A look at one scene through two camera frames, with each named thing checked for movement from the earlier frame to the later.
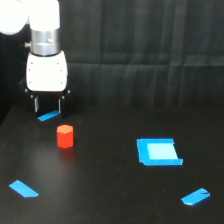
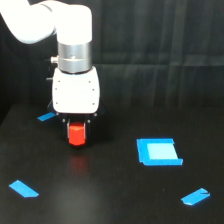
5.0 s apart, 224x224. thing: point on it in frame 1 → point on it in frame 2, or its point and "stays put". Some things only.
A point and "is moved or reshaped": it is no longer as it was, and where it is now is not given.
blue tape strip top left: [48, 115] stays put
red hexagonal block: [65, 135] is moved or reshaped
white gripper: [47, 77] → [76, 94]
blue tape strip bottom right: [196, 196] stays put
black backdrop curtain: [161, 53] stays put
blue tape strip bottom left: [23, 189] stays put
